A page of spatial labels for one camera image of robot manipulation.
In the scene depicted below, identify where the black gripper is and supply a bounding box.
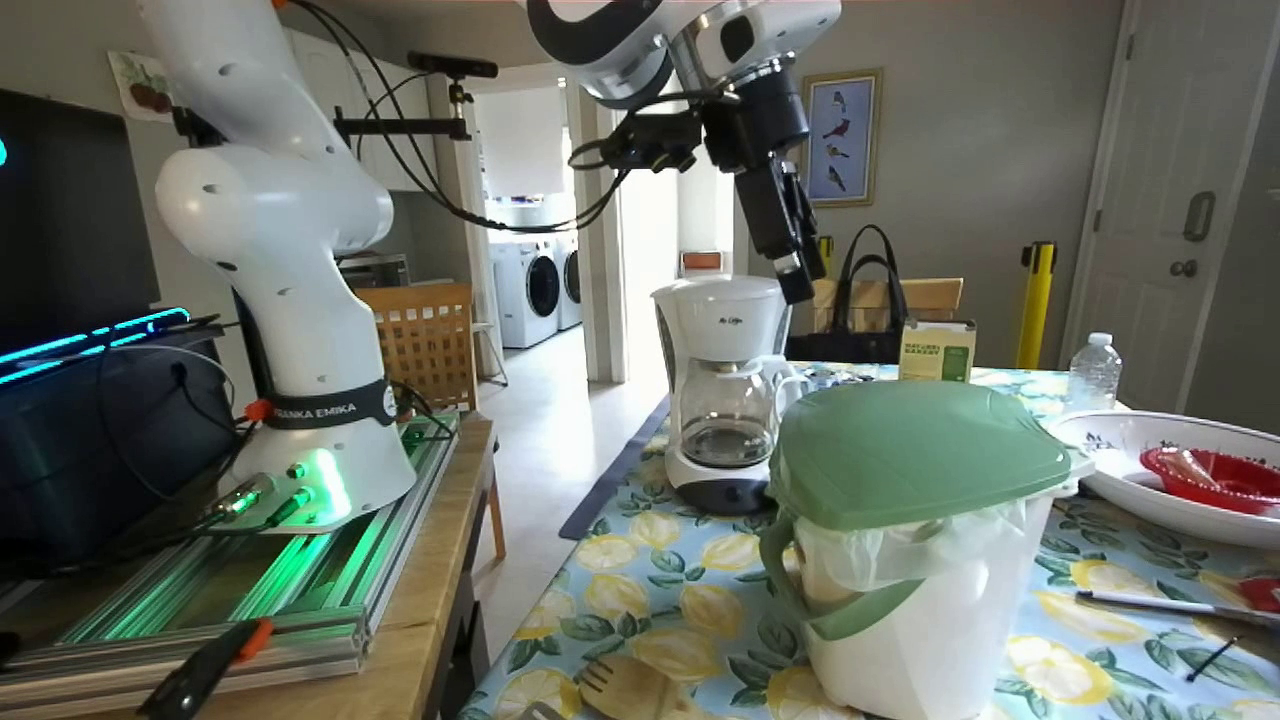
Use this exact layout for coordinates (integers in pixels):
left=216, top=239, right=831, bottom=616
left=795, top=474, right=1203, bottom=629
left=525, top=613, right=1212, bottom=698
left=700, top=59, right=831, bottom=309

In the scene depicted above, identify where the white bin with green lid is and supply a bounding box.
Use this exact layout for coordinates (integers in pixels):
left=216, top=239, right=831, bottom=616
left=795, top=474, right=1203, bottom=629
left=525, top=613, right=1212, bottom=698
left=758, top=378, right=1093, bottom=720

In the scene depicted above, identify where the framed bird picture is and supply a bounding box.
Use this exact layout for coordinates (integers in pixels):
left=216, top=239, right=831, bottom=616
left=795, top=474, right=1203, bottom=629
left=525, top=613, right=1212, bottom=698
left=799, top=70, right=889, bottom=212

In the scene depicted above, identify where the white coffee maker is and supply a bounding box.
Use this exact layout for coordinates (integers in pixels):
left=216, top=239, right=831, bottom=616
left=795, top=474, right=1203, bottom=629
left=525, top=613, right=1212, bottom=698
left=648, top=272, right=799, bottom=517

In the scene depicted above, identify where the black handbag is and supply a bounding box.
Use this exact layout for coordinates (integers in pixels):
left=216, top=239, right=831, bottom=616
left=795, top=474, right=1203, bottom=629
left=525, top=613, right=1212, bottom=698
left=784, top=220, right=910, bottom=370

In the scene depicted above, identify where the white washing machine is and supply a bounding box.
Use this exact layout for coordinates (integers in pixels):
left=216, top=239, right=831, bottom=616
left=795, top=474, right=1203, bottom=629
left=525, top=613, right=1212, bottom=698
left=555, top=239, right=586, bottom=337
left=486, top=238, right=566, bottom=354

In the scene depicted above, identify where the clear water bottle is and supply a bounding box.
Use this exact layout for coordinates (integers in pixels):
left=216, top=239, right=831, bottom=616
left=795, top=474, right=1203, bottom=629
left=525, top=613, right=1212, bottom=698
left=1065, top=329, right=1127, bottom=415

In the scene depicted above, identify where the yellow floral tablecloth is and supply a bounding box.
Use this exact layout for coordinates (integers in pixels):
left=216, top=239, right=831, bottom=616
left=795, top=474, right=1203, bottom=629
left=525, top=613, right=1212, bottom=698
left=457, top=359, right=1280, bottom=720

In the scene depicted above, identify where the wooden lattice chair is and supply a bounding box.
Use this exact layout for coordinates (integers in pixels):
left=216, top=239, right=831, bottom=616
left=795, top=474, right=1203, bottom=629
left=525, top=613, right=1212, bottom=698
left=356, top=276, right=512, bottom=565

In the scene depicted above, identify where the white door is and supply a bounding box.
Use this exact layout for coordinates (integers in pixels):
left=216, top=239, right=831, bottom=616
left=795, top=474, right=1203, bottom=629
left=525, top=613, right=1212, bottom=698
left=1089, top=0, right=1280, bottom=419

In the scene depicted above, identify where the red bowl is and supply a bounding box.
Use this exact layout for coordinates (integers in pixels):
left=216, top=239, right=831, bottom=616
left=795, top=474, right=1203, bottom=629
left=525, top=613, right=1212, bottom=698
left=1138, top=446, right=1280, bottom=521

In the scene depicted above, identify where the wooden fork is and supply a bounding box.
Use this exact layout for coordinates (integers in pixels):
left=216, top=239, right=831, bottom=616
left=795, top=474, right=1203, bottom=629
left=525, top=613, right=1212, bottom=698
left=570, top=654, right=697, bottom=720

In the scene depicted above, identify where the long dark pen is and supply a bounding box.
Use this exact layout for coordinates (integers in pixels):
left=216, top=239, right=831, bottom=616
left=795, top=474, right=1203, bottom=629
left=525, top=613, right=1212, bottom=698
left=1072, top=589, right=1280, bottom=636

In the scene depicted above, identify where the small red item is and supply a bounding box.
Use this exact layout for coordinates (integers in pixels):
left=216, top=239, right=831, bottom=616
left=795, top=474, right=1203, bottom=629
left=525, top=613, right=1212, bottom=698
left=1235, top=571, right=1280, bottom=616

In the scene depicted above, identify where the short black stick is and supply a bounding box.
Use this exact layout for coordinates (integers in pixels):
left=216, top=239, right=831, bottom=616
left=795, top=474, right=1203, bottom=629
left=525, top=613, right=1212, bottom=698
left=1185, top=636, right=1238, bottom=689

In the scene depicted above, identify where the black monitor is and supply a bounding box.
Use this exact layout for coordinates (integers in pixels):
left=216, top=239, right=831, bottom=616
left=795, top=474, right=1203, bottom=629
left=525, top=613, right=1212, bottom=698
left=0, top=86, right=163, bottom=354

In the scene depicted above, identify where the dark box with blue light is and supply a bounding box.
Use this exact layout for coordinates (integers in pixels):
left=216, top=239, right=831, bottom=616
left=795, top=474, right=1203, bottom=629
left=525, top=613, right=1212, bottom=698
left=0, top=306, right=249, bottom=579

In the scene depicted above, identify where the black tool with orange grip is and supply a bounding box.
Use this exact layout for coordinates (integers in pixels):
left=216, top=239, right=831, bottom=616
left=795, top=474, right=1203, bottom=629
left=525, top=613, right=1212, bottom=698
left=136, top=616, right=281, bottom=720

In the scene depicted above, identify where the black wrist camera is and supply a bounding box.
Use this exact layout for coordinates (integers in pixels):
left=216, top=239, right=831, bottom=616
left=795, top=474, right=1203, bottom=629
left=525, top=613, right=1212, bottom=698
left=594, top=112, right=706, bottom=175

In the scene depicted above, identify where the yellow post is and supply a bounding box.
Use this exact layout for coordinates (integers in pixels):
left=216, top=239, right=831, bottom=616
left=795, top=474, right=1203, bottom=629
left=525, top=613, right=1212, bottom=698
left=1017, top=238, right=1058, bottom=374

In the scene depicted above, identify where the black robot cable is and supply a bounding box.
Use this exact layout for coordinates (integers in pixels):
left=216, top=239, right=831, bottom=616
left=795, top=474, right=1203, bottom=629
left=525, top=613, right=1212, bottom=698
left=284, top=0, right=633, bottom=238

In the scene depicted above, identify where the black stereo camera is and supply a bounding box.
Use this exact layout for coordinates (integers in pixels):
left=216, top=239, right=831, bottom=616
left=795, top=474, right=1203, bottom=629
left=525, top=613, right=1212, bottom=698
left=403, top=50, right=505, bottom=86

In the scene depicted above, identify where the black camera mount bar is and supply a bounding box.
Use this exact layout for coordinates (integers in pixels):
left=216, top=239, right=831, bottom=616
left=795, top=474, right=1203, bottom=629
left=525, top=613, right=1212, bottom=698
left=333, top=112, right=471, bottom=153

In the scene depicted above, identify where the aluminium rail base frame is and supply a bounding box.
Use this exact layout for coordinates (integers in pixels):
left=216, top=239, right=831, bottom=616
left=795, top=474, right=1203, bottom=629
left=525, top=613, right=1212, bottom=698
left=0, top=414, right=464, bottom=692

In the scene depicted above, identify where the small wall picture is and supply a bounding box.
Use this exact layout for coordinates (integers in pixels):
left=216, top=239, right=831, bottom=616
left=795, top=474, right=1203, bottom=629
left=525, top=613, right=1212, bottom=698
left=102, top=50, right=181, bottom=128

